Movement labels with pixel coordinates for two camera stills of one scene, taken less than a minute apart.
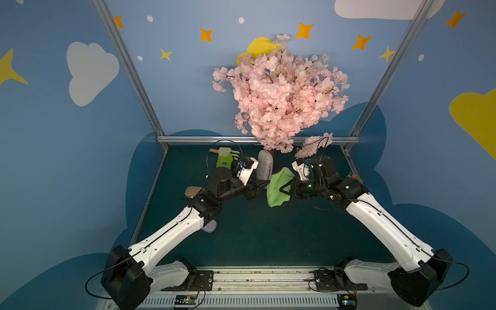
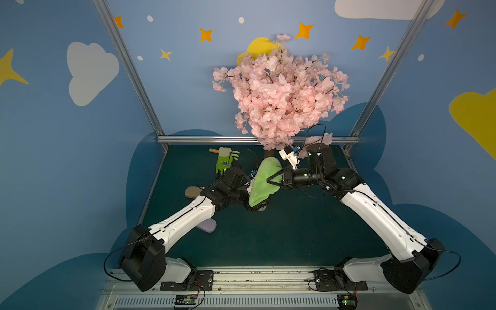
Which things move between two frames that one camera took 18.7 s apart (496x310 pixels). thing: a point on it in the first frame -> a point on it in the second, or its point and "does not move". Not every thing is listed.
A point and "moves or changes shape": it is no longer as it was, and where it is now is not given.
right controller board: [347, 301] does not move
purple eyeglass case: [210, 227] does not move
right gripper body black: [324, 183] -> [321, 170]
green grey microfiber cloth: [275, 196] moves or changes shape
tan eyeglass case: [191, 191] does not move
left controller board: [185, 300] does not move
